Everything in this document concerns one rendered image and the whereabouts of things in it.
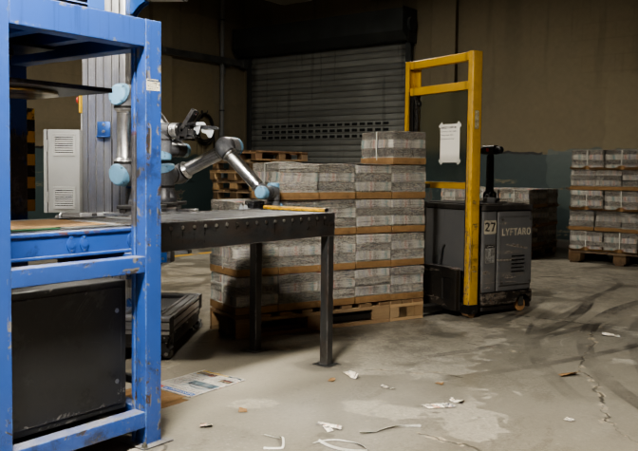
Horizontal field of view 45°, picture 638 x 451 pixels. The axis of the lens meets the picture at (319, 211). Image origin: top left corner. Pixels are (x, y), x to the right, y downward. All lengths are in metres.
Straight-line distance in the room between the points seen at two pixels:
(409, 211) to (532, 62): 6.33
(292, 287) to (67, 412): 2.30
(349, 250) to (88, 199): 1.67
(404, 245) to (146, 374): 2.78
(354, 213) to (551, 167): 6.38
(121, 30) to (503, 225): 3.60
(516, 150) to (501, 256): 5.74
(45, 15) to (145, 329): 1.14
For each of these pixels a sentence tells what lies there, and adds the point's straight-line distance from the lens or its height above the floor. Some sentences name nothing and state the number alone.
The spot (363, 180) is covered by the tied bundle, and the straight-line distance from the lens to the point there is 5.12.
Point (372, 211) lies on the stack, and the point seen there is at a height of 0.75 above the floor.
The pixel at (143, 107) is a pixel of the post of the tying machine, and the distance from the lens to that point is 2.88.
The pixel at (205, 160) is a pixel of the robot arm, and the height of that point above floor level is 1.07.
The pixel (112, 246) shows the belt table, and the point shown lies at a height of 0.73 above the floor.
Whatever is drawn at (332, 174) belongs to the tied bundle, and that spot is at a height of 1.00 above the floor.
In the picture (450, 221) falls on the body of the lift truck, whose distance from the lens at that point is 5.84.
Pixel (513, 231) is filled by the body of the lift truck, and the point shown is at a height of 0.59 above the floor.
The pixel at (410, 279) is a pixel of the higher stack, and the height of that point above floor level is 0.28.
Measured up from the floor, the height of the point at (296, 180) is 0.95.
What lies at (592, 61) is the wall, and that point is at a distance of 11.12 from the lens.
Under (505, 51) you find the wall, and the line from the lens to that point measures 11.59.
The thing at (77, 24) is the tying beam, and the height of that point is 1.49.
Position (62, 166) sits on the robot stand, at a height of 1.02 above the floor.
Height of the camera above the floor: 1.02
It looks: 3 degrees down
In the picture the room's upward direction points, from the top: 1 degrees clockwise
